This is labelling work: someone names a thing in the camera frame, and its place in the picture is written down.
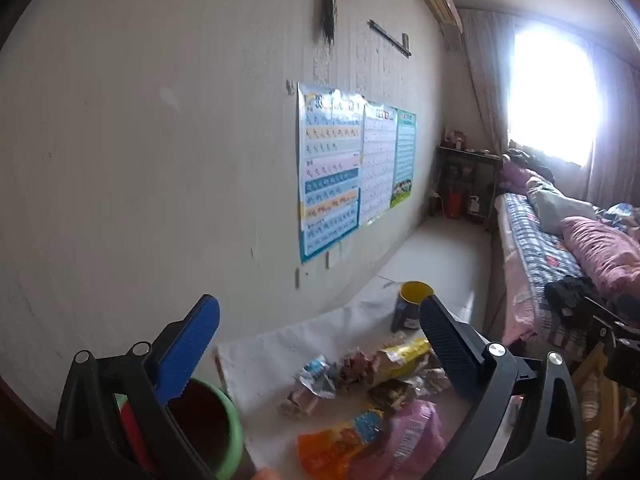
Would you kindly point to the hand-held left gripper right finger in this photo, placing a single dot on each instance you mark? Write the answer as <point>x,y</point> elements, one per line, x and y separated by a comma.
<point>447,355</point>

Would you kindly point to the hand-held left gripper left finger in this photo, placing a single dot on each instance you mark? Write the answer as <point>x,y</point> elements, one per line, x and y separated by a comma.
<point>192,350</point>

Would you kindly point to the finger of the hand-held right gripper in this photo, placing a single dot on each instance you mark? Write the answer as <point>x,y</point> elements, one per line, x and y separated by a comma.
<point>602,315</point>

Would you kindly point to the wrapper pile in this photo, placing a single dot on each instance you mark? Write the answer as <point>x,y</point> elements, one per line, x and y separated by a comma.
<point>400,355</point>

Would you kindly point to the green bin with red inside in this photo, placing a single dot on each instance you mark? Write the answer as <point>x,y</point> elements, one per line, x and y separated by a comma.
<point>232,425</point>

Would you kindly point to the pink plastic packet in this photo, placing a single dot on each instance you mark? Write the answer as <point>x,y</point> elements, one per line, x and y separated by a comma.
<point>415,435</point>

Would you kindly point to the white floral packet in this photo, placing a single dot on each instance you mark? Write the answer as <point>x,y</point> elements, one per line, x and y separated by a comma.
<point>435,379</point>

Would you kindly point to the wooden chair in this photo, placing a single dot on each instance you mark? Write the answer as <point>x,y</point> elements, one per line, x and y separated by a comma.
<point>592,360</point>

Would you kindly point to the black cloth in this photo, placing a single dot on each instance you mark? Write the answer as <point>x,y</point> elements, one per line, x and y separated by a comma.
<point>572,297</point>

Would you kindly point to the dark blue mug yellow inside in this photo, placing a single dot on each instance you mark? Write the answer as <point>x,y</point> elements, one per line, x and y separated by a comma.
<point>405,310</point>

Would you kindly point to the patterned chair cushion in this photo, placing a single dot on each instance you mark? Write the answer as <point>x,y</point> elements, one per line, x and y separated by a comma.
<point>600,420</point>

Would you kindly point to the pink blanket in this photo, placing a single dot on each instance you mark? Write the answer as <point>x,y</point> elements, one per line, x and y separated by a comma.
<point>600,245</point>

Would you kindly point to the white towel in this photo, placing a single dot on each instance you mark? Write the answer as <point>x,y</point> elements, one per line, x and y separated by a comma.
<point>280,350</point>

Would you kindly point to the bed with plaid sheet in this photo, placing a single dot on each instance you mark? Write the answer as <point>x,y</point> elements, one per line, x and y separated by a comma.
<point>530,250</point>

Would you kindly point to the grey white quilt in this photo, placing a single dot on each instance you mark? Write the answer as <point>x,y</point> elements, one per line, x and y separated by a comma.
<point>560,207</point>

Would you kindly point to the crumpled beige wrapper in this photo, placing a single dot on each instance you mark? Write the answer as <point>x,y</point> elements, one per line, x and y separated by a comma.
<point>300,402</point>

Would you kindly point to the silver blue wrapper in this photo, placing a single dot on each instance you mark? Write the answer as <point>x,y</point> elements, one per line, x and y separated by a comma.
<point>315,372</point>

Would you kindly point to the red container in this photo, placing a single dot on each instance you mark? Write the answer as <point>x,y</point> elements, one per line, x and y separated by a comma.
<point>454,205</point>

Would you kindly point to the orange packet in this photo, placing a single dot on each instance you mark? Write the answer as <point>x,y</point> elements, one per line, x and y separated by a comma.
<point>330,450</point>

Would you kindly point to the purple pillow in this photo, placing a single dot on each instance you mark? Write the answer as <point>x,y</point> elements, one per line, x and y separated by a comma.
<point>520,177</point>

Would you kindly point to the pale curtain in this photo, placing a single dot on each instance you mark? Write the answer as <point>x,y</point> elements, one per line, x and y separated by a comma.
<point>615,125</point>
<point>482,85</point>

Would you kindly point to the dark wooden shelf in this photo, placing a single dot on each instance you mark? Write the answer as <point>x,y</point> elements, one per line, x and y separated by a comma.
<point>470,160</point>

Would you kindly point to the bright window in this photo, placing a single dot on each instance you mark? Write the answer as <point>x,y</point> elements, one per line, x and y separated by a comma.
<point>555,90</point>

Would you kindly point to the white wall socket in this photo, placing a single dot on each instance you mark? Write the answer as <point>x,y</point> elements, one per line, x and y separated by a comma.
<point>298,277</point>
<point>334,258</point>

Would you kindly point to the green wall poster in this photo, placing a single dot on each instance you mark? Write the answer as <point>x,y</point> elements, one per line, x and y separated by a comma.
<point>404,155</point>

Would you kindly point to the white wall poster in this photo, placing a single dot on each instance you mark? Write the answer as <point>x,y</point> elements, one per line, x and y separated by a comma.
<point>377,160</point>

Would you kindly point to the blue wall poster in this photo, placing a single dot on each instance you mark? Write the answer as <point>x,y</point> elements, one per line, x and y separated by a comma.
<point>330,175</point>

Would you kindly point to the dark wall rail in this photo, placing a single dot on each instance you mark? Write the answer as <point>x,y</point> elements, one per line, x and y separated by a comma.
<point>390,37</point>

